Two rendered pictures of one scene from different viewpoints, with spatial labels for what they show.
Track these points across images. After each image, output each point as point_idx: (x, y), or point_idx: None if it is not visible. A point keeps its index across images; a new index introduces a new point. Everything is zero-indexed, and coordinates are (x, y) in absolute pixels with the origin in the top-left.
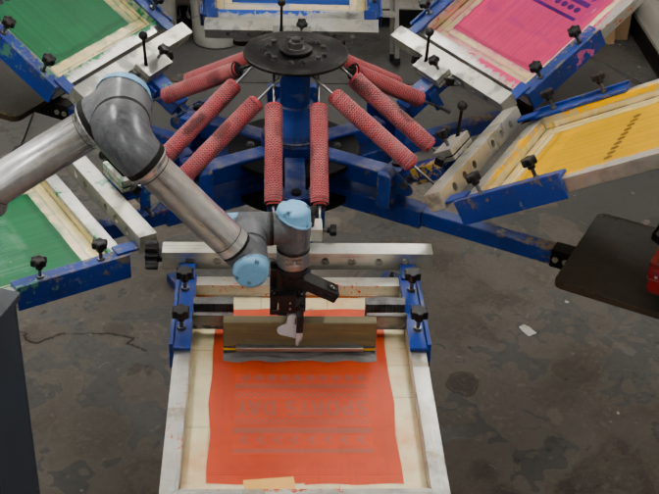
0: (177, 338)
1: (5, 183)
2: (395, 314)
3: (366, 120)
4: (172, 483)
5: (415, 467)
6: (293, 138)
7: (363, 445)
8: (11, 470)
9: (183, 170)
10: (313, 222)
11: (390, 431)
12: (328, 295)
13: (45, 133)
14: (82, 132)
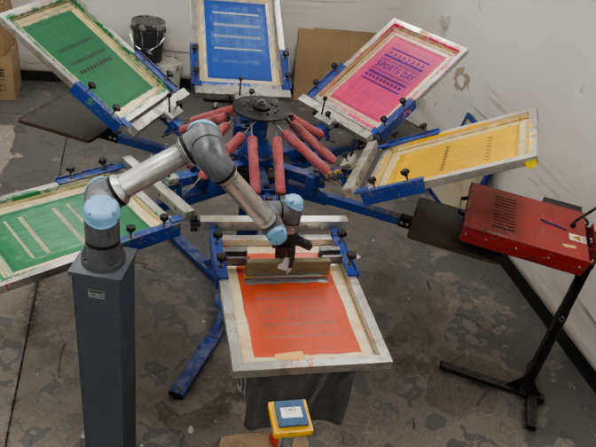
0: (219, 271)
1: (133, 184)
2: (337, 255)
3: (302, 146)
4: (238, 359)
5: (364, 341)
6: (258, 155)
7: (334, 331)
8: (126, 352)
9: (201, 173)
10: None
11: (347, 322)
12: (307, 247)
13: (159, 155)
14: (184, 155)
